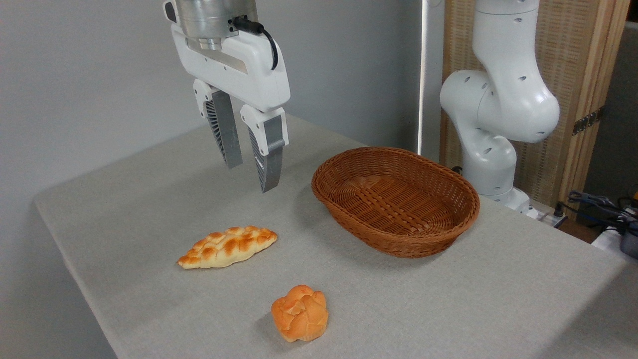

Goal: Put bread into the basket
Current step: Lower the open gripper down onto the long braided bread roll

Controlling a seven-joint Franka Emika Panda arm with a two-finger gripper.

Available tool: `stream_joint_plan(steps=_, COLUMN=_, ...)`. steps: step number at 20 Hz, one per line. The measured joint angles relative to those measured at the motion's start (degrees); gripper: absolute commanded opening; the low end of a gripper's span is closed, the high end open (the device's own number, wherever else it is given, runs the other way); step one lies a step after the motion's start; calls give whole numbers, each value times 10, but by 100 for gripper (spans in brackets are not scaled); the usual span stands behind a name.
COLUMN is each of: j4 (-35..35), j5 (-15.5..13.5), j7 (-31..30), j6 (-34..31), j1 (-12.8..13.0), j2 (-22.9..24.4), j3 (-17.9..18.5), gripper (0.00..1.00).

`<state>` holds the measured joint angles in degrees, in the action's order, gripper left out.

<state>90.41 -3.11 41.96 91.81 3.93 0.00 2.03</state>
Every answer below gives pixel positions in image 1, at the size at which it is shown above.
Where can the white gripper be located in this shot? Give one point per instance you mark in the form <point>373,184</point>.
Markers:
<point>259,75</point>

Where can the long braided bread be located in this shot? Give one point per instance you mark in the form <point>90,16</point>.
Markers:
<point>227,247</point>

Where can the brown wicker basket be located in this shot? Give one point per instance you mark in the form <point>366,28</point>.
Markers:
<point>398,214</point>

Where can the round orange bread roll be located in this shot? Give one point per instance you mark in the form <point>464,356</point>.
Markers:
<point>300,314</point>

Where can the white vertical pole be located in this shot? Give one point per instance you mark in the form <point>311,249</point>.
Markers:
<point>423,75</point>

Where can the white power strip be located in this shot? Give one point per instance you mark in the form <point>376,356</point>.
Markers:
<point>551,219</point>

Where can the black screen hinge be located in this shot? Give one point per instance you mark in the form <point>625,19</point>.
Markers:
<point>588,120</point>

